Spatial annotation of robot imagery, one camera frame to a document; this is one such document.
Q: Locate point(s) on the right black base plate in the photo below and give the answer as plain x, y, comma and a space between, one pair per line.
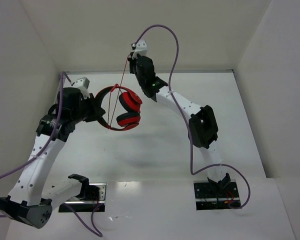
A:
206, 198

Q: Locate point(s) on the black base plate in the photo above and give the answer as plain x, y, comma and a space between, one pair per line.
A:
95, 199
206, 198

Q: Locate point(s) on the red black headphones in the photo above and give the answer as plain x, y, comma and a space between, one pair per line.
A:
129, 100

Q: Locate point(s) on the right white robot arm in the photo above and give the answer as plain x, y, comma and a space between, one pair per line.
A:
200, 121

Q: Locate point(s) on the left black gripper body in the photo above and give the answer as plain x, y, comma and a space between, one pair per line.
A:
92, 107

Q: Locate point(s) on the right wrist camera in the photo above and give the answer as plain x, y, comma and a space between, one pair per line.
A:
139, 49

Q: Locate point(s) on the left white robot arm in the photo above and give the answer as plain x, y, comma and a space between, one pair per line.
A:
26, 203

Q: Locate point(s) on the aluminium table edge rail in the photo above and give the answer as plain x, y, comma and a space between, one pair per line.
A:
216, 89

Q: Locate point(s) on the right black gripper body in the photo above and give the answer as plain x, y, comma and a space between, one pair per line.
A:
133, 68

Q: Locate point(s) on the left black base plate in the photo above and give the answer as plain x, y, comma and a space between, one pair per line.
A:
95, 199

